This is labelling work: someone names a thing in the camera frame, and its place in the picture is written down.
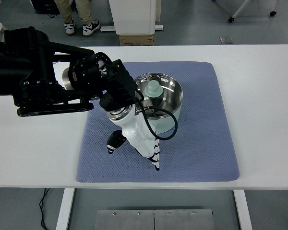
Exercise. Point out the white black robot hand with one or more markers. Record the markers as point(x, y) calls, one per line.
point(135, 130)

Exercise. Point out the green pot with handle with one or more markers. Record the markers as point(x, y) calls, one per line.
point(162, 91)

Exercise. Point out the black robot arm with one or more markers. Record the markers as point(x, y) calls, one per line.
point(45, 77)

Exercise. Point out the blue quilted mat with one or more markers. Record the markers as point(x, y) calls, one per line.
point(201, 151)

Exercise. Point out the cardboard box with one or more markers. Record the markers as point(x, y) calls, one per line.
point(136, 40)

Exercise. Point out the left white table leg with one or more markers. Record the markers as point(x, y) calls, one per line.
point(65, 209)

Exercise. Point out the white table leg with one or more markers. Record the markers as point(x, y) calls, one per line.
point(65, 209)
point(242, 210)

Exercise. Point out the person in khaki trousers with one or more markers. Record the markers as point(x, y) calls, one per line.
point(84, 11)

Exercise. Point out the metal floor socket plate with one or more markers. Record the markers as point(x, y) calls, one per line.
point(226, 40)

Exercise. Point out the right white table leg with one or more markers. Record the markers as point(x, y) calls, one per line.
point(242, 210)

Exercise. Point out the wheeled chair base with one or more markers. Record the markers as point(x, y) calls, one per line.
point(247, 9)

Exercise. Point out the metal base plate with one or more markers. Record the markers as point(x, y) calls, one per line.
point(162, 219)

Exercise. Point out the white cabinet pedestal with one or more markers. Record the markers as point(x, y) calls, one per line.
point(134, 17)

